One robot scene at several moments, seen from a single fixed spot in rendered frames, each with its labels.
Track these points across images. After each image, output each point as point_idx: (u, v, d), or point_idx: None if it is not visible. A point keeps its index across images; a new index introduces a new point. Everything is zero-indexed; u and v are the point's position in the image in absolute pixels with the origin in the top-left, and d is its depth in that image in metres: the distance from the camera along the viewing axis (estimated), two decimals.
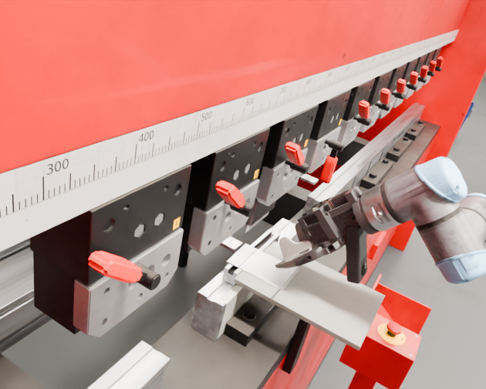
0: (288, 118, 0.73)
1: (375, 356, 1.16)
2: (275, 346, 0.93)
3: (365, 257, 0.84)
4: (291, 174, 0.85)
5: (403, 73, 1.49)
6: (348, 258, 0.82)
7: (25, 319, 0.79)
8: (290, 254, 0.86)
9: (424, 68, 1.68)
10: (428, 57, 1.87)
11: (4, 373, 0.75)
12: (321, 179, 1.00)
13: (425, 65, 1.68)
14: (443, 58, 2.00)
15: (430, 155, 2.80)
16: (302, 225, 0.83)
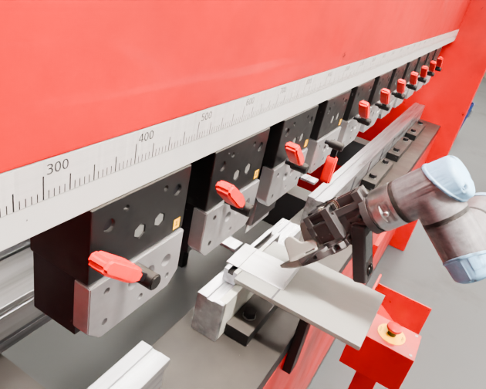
0: (288, 118, 0.73)
1: (375, 356, 1.16)
2: (275, 346, 0.93)
3: (371, 257, 0.83)
4: (291, 174, 0.85)
5: (403, 73, 1.49)
6: (354, 258, 0.81)
7: (25, 319, 0.79)
8: (295, 254, 0.85)
9: (424, 68, 1.68)
10: (428, 57, 1.87)
11: (4, 373, 0.75)
12: (321, 179, 1.00)
13: (425, 65, 1.68)
14: (443, 58, 2.00)
15: (430, 155, 2.80)
16: (307, 224, 0.82)
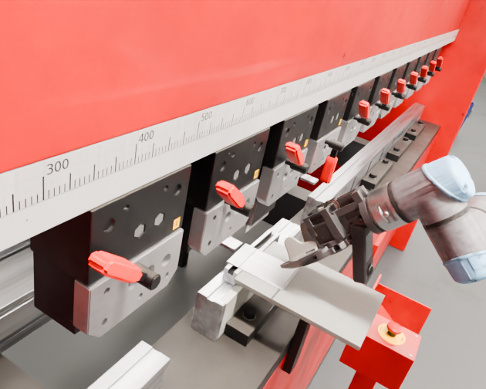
0: (288, 118, 0.73)
1: (375, 356, 1.16)
2: (275, 346, 0.93)
3: (371, 257, 0.83)
4: (291, 174, 0.85)
5: (403, 73, 1.49)
6: (354, 258, 0.81)
7: (25, 319, 0.79)
8: (295, 254, 0.85)
9: (424, 68, 1.68)
10: (428, 57, 1.87)
11: (4, 373, 0.75)
12: (321, 179, 1.00)
13: (425, 65, 1.68)
14: (443, 58, 2.00)
15: (430, 155, 2.80)
16: (307, 225, 0.82)
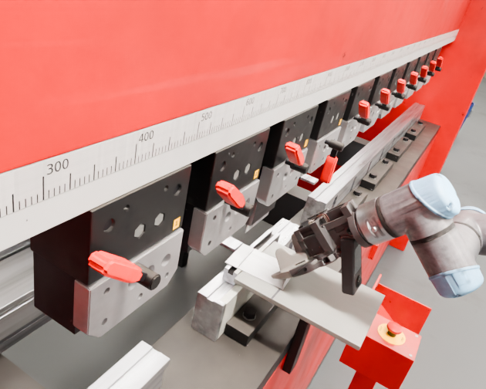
0: (288, 118, 0.73)
1: (375, 356, 1.16)
2: (275, 346, 0.93)
3: (359, 268, 0.85)
4: (291, 174, 0.85)
5: (403, 73, 1.49)
6: (343, 270, 0.83)
7: (25, 319, 0.79)
8: (286, 265, 0.87)
9: (424, 68, 1.68)
10: (428, 57, 1.87)
11: (4, 373, 0.75)
12: (321, 179, 1.00)
13: (425, 65, 1.68)
14: (443, 58, 2.00)
15: (430, 155, 2.80)
16: (298, 238, 0.84)
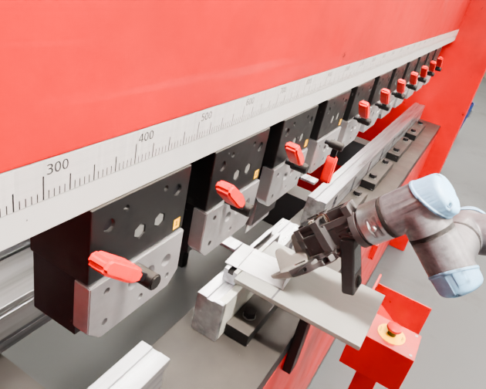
0: (288, 118, 0.73)
1: (375, 356, 1.16)
2: (275, 346, 0.93)
3: (359, 269, 0.85)
4: (291, 174, 0.85)
5: (403, 73, 1.49)
6: (342, 270, 0.83)
7: (25, 319, 0.79)
8: (286, 265, 0.87)
9: (424, 68, 1.68)
10: (428, 57, 1.87)
11: (4, 373, 0.75)
12: (321, 179, 1.00)
13: (425, 65, 1.68)
14: (443, 58, 2.00)
15: (430, 155, 2.80)
16: (298, 238, 0.84)
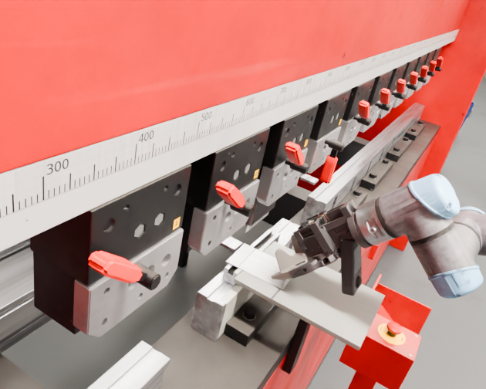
0: (288, 118, 0.73)
1: (375, 356, 1.16)
2: (275, 346, 0.93)
3: (359, 269, 0.85)
4: (291, 174, 0.85)
5: (403, 73, 1.49)
6: (342, 270, 0.83)
7: (25, 319, 0.79)
8: (286, 265, 0.87)
9: (424, 68, 1.68)
10: (428, 57, 1.87)
11: (4, 373, 0.75)
12: (321, 179, 1.00)
13: (425, 65, 1.68)
14: (443, 58, 2.00)
15: (430, 155, 2.80)
16: (298, 238, 0.84)
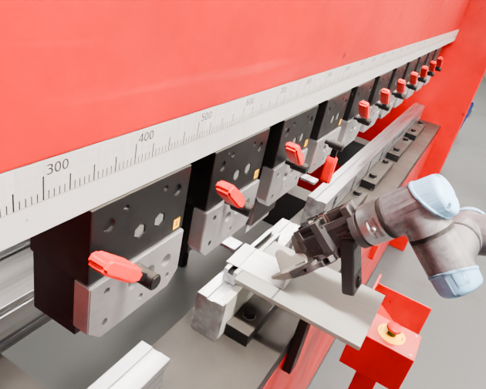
0: (288, 118, 0.73)
1: (375, 356, 1.16)
2: (275, 346, 0.93)
3: (359, 269, 0.85)
4: (291, 174, 0.85)
5: (403, 73, 1.49)
6: (342, 271, 0.83)
7: (25, 319, 0.79)
8: (286, 266, 0.87)
9: (424, 68, 1.68)
10: (428, 57, 1.87)
11: (4, 373, 0.75)
12: (321, 179, 1.00)
13: (425, 65, 1.68)
14: (443, 58, 2.00)
15: (430, 155, 2.80)
16: (297, 238, 0.84)
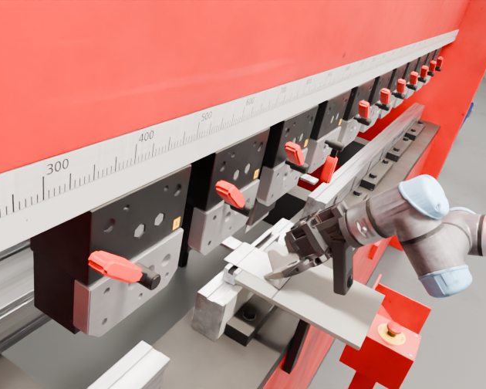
0: (288, 118, 0.73)
1: (375, 356, 1.16)
2: (275, 346, 0.93)
3: (351, 269, 0.86)
4: (291, 174, 0.85)
5: (403, 73, 1.49)
6: (334, 270, 0.84)
7: (25, 319, 0.79)
8: (278, 265, 0.88)
9: (424, 68, 1.68)
10: (428, 57, 1.87)
11: (4, 373, 0.75)
12: (321, 179, 1.00)
13: (425, 65, 1.68)
14: (443, 58, 2.00)
15: (430, 155, 2.80)
16: (289, 238, 0.85)
